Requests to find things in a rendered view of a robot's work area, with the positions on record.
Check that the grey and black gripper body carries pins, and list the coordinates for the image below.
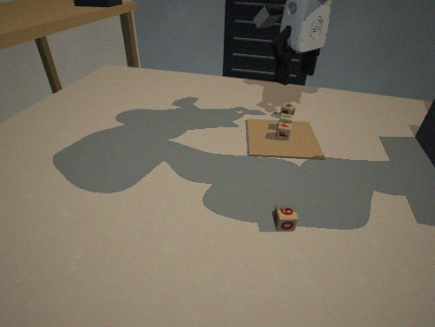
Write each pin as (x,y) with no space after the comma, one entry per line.
(309,21)

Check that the tan flat mat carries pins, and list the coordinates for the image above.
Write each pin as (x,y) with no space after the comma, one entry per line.
(302,144)

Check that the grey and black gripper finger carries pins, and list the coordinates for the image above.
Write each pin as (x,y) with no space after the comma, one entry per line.
(283,68)
(309,61)

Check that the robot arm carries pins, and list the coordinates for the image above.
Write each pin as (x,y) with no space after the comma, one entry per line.
(269,14)

